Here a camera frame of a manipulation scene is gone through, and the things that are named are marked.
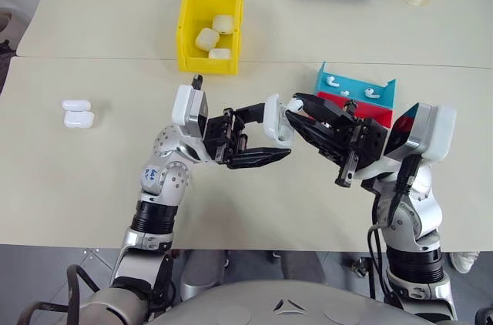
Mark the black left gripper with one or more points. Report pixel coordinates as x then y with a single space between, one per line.
223 136

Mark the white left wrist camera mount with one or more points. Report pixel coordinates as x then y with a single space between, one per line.
183 105

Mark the grey robot torso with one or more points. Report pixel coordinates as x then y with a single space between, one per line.
285 303

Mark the grey rounded shape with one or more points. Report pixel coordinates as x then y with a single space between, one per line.
202 273

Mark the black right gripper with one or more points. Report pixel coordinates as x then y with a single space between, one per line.
362 140

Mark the white shoe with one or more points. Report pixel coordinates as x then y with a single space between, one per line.
464 261

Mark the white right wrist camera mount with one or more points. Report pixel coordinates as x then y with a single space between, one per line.
435 132

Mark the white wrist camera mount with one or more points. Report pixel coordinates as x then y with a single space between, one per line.
435 132
183 105

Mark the white earbud case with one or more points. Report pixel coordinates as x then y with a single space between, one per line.
219 54
273 121
224 24
76 104
79 119
206 39

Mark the blue plastic tray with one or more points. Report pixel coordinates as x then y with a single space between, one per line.
356 84

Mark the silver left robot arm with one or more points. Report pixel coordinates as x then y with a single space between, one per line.
161 186

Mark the closed white earbud case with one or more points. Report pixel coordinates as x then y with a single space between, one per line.
206 39
219 54
224 24
76 104
79 119

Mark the red plastic tray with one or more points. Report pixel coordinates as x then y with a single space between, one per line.
371 113

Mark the yellow plastic bin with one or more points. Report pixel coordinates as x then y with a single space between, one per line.
188 32

